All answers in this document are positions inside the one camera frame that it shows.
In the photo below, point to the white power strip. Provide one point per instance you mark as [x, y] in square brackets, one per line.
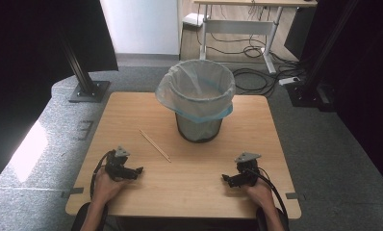
[289, 81]

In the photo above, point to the person's left hand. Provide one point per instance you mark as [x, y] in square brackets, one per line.
[106, 189]

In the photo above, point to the dark curtain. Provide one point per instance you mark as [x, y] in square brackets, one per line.
[366, 96]
[26, 64]

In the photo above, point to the white box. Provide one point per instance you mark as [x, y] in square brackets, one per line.
[193, 19]

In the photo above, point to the person's dark trousers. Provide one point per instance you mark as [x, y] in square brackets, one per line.
[186, 224]

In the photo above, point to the person's right hand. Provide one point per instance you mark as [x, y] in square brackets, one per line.
[261, 194]

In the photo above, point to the wooden chopstick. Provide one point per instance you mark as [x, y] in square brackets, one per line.
[155, 146]

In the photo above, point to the translucent blue bin bag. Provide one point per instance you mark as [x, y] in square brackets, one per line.
[196, 96]

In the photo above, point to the black mesh trash bin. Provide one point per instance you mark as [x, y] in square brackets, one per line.
[199, 131]

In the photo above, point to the black flat panel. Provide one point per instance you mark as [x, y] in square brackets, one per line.
[296, 35]

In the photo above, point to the black metal stand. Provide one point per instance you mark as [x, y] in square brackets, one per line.
[83, 80]
[311, 93]

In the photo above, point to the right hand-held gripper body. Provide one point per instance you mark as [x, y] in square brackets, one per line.
[249, 171]

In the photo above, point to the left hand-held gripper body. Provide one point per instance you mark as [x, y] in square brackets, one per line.
[115, 165]

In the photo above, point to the white metal desk frame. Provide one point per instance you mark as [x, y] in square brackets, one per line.
[241, 27]

